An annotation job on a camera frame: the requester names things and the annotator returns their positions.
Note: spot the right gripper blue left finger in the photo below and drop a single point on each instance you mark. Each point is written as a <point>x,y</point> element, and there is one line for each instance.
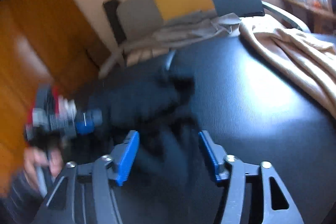
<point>125,154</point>

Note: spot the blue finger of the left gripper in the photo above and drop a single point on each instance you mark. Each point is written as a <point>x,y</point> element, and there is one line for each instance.
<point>87,121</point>

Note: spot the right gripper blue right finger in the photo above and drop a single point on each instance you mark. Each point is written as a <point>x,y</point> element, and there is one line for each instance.
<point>214,157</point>

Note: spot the black knit sweater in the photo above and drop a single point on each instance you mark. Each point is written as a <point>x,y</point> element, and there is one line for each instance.
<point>157,107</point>

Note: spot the person's left forearm dark sleeve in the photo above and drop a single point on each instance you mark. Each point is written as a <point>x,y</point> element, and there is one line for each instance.
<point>21,204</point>

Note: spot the person's left hand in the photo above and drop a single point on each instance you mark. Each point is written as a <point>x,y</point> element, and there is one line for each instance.
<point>34,157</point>

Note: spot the grey garment on sofa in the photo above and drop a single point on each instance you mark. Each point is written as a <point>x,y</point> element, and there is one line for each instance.
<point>185,34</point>

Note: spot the cream knit sweater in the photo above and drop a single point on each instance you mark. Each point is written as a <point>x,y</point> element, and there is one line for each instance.
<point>307,61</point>

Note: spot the grey yellow blue sofa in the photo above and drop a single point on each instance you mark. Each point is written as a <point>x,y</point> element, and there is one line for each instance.
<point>131,20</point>

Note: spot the wooden desk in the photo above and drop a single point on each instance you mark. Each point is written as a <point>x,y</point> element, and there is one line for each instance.
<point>320,21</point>

